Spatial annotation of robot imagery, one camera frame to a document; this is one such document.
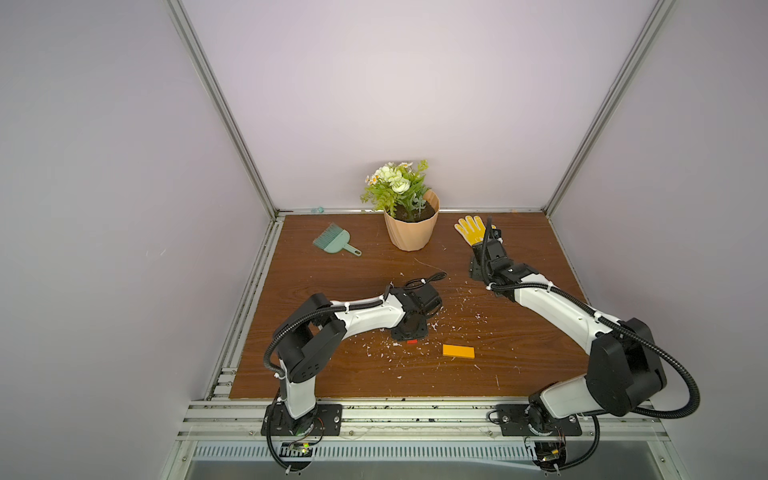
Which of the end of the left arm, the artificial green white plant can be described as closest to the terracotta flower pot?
the artificial green white plant

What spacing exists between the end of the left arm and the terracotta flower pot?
0.28m

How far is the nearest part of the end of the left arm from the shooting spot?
0.65 metres

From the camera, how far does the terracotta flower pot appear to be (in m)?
0.97

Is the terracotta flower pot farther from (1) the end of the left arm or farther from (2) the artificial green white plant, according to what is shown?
(1) the end of the left arm
